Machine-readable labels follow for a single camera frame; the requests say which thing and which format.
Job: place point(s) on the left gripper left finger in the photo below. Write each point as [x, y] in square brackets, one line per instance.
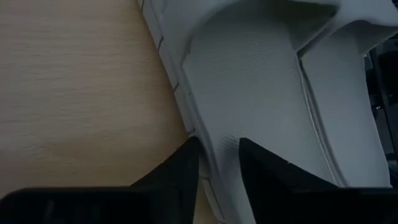
[168, 186]

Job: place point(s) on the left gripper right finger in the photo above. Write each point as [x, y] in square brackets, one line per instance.
[280, 193]

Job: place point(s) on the grey slide sandal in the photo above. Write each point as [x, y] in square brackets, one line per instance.
[342, 118]
[248, 87]

